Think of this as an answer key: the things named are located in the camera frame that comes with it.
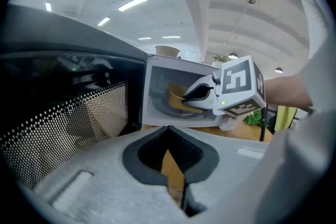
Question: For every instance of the white microwave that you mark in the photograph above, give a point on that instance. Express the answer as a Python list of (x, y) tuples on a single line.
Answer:
[(183, 65)]

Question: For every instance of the leafy green plant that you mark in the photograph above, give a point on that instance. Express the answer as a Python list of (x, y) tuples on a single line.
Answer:
[(253, 119)]

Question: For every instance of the long ceiling light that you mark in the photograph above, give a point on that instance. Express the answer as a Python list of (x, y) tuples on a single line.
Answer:
[(48, 7), (145, 38), (104, 21), (132, 3), (171, 36)]

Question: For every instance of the glass turntable plate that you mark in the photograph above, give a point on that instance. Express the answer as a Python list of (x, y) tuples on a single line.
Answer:
[(162, 110)]

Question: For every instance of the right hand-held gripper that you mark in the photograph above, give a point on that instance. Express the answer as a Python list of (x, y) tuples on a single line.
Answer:
[(236, 78)]

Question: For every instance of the small variegated potted plant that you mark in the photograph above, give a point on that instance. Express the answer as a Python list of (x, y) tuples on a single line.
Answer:
[(220, 59)]

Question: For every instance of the silver hanging ceiling fixture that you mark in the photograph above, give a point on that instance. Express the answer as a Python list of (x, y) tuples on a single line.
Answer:
[(252, 0)]

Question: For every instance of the beige bowl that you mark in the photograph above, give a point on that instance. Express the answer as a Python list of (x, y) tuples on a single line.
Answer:
[(167, 50)]

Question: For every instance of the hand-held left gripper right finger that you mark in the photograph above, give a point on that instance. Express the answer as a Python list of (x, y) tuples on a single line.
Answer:
[(231, 162)]

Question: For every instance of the green cloth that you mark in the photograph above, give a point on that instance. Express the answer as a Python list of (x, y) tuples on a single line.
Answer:
[(284, 118)]

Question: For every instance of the tan paper cup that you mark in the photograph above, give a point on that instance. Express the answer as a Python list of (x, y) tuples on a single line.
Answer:
[(174, 98)]

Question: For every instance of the person's right forearm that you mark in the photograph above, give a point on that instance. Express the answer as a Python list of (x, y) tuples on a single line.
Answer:
[(286, 91)]

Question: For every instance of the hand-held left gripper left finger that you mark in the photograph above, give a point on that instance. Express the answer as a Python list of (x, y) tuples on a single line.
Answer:
[(105, 191)]

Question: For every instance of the black pendant lamp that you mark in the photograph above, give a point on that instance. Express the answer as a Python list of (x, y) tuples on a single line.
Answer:
[(232, 56), (278, 70)]

